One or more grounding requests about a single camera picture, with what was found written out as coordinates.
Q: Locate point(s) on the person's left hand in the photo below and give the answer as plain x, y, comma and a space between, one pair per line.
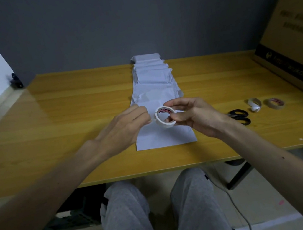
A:
120, 130

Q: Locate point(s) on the person's right hand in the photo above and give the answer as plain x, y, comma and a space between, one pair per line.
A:
202, 117

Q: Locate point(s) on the person's right thumb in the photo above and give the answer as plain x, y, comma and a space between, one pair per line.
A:
180, 117

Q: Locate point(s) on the person's left fingers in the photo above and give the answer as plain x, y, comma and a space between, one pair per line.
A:
141, 113

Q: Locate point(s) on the white masking tape roll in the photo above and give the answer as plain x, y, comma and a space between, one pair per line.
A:
160, 121

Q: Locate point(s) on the person's right forearm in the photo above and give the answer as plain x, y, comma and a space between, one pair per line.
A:
276, 163

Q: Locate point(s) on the person's left forearm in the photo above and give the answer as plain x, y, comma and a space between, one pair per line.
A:
40, 202

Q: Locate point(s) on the crumpled white paper-wrapped packet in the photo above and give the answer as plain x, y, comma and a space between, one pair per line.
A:
155, 93

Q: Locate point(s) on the loose white tape strip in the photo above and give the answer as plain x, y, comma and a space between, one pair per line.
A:
254, 104

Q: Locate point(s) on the black table leg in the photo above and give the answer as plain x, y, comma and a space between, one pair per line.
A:
240, 174

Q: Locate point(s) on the grey trousers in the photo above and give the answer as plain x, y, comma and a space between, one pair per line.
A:
189, 206

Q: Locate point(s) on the small beige tape roll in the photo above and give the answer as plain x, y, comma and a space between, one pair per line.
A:
274, 104

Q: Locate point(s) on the black plastic crate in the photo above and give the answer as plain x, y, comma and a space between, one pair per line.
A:
70, 219

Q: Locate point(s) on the black clamp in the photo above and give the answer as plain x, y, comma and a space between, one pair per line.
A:
17, 81

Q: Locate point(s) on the large brown cardboard box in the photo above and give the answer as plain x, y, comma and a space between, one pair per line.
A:
294, 31

